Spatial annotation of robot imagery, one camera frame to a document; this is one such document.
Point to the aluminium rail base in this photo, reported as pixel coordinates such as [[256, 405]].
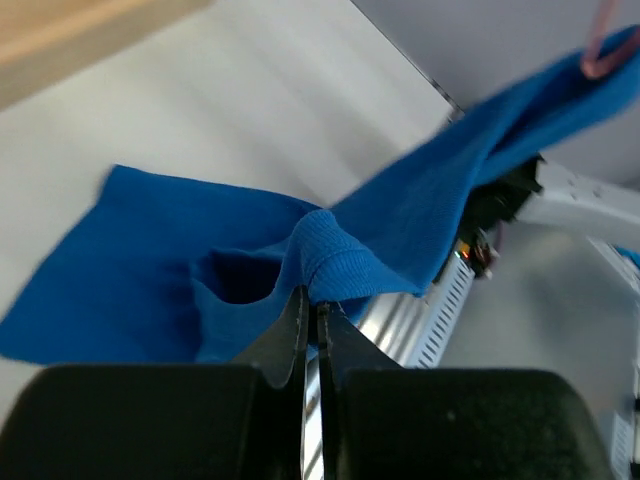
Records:
[[413, 332]]

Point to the blue tank top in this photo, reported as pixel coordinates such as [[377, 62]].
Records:
[[169, 269]]

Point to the pink hanger of blue top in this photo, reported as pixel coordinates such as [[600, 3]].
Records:
[[595, 65]]

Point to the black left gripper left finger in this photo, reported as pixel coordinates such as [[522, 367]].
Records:
[[239, 420]]

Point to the wooden clothes rack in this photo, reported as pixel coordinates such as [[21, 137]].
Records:
[[43, 42]]

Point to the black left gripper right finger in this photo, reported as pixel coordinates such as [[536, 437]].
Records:
[[383, 421]]

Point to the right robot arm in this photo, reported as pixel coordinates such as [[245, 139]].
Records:
[[545, 193]]

